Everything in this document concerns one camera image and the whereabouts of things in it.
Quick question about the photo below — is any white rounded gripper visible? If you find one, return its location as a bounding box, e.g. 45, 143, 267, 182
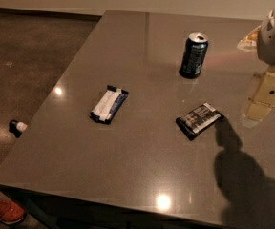
237, 7, 275, 122

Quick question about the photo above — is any black chocolate rxbar wrapper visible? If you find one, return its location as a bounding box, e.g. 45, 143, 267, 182
176, 102, 223, 141

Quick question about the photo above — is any blue white rxbar blueberry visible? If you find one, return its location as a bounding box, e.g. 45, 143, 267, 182
90, 85, 129, 124

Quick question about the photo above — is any dark blue soda can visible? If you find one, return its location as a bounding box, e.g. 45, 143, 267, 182
180, 32, 209, 79

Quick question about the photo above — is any small black white bottle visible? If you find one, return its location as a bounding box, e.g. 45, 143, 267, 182
9, 120, 28, 138

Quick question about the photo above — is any red sneaker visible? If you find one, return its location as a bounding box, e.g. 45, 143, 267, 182
0, 199, 26, 225

